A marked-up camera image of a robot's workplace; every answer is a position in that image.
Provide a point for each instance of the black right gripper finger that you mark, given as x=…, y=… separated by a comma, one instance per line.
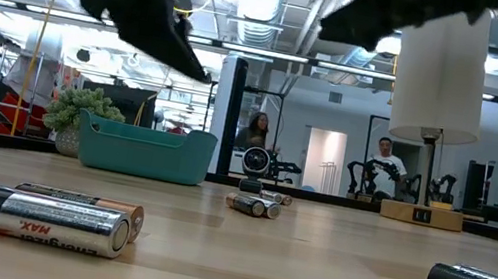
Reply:
x=354, y=25

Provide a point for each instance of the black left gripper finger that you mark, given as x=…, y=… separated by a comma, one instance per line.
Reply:
x=168, y=45

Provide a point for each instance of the copper black Duracell battery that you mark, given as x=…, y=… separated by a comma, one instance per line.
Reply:
x=243, y=204
x=287, y=200
x=125, y=210

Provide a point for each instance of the silver black Energizer battery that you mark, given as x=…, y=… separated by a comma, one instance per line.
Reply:
x=52, y=223
x=274, y=209

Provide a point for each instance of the black background robot arm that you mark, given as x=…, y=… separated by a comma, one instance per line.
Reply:
x=443, y=190
x=360, y=173
x=285, y=168

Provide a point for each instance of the black screen panel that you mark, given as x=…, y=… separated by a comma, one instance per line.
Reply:
x=128, y=104

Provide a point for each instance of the white shade wooden lamp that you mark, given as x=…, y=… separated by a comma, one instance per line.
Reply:
x=439, y=90

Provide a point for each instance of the green succulent in white pot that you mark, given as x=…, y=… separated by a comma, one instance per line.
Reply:
x=77, y=106

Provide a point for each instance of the teal plastic bin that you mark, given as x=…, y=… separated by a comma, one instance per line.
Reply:
x=145, y=152

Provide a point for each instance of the person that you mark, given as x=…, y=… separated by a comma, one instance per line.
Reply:
x=255, y=133
x=385, y=172

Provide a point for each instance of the red storage shelf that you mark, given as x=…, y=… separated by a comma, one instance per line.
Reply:
x=25, y=114

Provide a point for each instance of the black cabinet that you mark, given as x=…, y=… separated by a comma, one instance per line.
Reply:
x=478, y=185

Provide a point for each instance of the black ceiling dome camera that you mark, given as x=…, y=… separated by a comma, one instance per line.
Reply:
x=189, y=0

